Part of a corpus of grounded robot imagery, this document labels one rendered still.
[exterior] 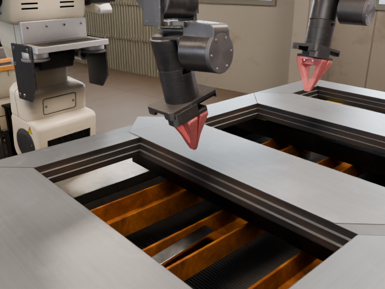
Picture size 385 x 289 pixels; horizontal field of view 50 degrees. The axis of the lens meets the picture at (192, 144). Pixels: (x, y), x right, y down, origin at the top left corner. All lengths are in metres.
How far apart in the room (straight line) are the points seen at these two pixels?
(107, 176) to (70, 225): 0.56
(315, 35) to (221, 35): 0.40
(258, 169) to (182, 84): 0.29
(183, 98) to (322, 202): 0.30
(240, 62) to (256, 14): 0.55
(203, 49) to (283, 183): 0.33
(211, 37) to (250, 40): 4.14
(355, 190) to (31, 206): 0.57
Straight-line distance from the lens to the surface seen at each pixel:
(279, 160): 0.90
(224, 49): 0.60
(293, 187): 0.79
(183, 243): 0.85
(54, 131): 1.37
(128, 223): 0.96
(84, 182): 1.22
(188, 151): 0.93
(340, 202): 0.77
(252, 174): 0.83
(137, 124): 1.11
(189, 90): 0.66
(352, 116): 1.26
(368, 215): 0.75
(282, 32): 4.52
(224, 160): 0.89
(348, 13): 0.95
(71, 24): 1.37
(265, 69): 4.67
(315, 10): 0.97
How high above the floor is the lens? 1.21
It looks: 22 degrees down
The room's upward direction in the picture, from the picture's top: straight up
